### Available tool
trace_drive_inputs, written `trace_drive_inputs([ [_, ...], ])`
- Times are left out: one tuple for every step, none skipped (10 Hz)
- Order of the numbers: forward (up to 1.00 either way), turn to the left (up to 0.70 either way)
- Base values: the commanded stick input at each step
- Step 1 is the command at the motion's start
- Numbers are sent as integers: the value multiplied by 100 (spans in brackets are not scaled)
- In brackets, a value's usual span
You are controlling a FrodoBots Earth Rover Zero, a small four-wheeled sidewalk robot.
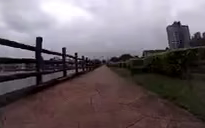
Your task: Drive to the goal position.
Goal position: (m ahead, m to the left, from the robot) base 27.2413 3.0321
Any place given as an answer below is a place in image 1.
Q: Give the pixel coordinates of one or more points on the distant trees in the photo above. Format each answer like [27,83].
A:
[121,58]

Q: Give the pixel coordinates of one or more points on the red brick path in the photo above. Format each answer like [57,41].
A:
[100,96]

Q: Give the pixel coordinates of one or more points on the low grey building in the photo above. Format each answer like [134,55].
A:
[151,52]

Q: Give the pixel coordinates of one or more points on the grass strip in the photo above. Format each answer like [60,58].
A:
[176,90]

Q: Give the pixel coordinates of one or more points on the tall grey building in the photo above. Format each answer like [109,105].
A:
[178,36]

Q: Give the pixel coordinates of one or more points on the grey water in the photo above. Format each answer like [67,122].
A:
[10,85]

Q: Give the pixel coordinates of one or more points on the group of grey buildings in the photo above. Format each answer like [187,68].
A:
[202,39]

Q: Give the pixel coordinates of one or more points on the dark wooden rail fence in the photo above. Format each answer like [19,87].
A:
[39,60]

